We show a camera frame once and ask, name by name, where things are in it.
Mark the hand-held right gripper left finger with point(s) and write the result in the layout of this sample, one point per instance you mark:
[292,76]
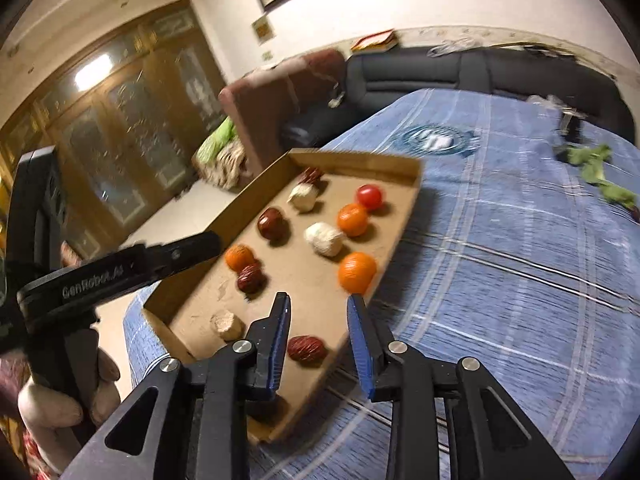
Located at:
[280,340]

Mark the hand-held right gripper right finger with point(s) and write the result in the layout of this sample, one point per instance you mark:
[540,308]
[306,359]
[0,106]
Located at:
[359,345]

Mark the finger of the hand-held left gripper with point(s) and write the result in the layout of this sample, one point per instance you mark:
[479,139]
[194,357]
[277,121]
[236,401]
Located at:
[185,252]

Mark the wrinkled red date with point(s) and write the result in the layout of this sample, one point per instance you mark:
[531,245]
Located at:
[312,175]
[306,348]

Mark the orange tangerine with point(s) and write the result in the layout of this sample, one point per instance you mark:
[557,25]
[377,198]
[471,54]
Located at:
[353,220]
[357,272]
[240,257]

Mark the cardboard box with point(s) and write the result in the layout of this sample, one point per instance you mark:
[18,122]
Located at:
[295,275]

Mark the dark round date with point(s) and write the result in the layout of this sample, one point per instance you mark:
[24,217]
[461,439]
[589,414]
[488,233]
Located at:
[272,223]
[250,279]

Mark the red tomato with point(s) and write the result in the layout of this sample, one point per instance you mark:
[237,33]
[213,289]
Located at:
[370,197]

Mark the person's left hand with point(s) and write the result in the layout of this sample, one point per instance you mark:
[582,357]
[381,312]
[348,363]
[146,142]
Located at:
[50,407]

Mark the beige knitted blanket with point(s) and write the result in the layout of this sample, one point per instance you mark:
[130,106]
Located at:
[227,165]

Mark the green blanket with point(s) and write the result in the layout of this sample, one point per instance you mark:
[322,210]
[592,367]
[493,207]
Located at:
[217,139]

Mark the wooden glass-door cabinet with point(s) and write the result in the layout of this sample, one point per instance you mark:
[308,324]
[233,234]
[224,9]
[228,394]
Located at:
[125,135]

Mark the blue checked tablecloth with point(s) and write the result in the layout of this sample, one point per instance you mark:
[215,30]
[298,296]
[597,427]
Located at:
[500,285]

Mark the brown armchair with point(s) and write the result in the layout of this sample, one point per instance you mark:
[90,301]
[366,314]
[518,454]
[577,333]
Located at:
[270,110]

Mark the black leather sofa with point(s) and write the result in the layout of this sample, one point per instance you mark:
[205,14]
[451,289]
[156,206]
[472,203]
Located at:
[415,70]

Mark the green leafy piece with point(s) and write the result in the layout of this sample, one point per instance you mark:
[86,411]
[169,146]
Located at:
[617,194]
[592,160]

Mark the black device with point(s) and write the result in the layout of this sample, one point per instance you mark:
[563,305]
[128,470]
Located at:
[571,125]

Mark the clear plastic bag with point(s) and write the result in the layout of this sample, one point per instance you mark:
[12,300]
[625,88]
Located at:
[452,46]

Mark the yellow wall notice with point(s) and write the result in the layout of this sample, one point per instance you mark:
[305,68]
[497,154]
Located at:
[263,29]

